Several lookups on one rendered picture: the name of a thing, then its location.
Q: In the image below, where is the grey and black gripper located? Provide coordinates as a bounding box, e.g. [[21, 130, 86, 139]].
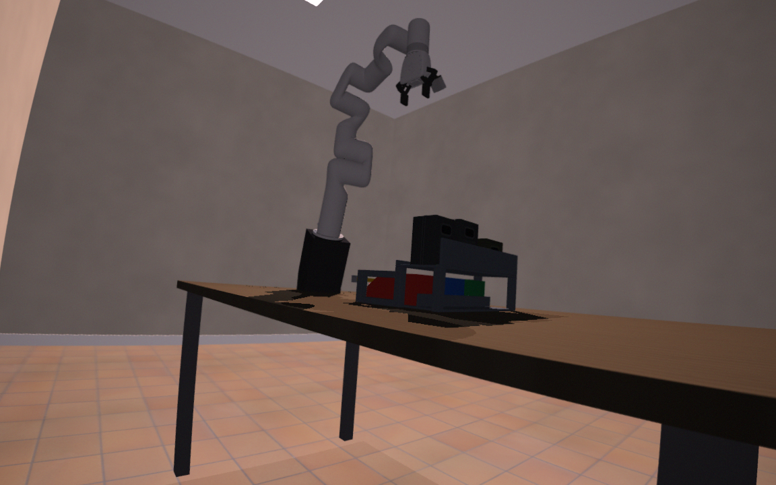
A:
[[396, 50, 438, 106]]

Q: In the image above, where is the olive green case with orange latches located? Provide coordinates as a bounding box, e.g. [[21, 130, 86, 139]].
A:
[[478, 238, 503, 252]]

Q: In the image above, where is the blue bin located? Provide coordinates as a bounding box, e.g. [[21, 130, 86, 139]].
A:
[[445, 278, 465, 295]]

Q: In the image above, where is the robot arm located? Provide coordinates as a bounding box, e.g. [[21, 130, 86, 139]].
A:
[[313, 18, 430, 240]]

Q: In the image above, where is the dark grey metal shelf rack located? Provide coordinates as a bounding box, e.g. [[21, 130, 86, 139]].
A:
[[352, 238, 517, 313]]

